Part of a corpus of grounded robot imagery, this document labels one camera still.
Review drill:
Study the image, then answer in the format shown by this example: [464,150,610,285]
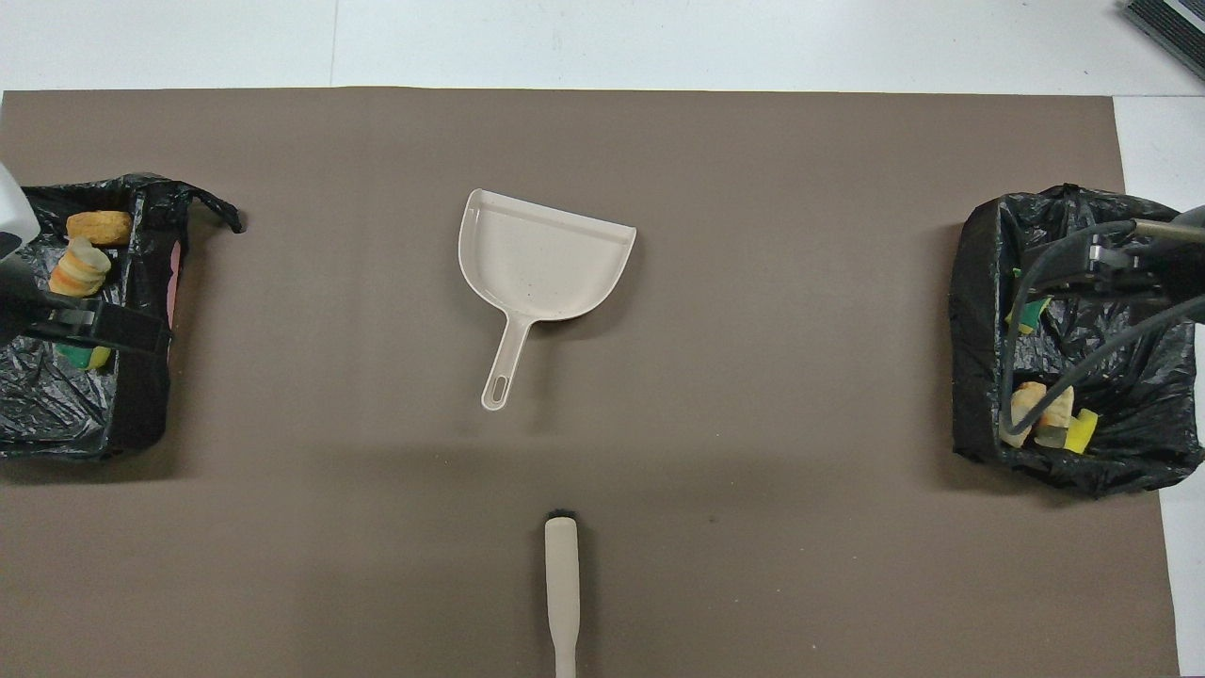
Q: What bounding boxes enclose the beige hand brush black bristles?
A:
[543,509,583,678]

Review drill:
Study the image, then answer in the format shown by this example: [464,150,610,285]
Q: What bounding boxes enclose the torn crusty bread piece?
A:
[998,380,1047,449]
[1036,384,1076,449]

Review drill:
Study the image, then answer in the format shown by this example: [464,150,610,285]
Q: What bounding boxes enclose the black bag lined pink bin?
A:
[0,172,244,462]

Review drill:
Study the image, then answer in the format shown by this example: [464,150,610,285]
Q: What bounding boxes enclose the grey ribbed device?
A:
[1118,0,1205,81]

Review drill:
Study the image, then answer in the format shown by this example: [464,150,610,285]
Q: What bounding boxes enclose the beige plastic dustpan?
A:
[458,188,637,412]

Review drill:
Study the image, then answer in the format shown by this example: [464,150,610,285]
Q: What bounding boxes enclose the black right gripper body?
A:
[1144,240,1205,307]

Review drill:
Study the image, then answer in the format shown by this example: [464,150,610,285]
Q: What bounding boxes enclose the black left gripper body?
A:
[0,252,57,340]

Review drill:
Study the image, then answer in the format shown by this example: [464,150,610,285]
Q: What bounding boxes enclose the brown table mat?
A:
[0,87,1182,678]

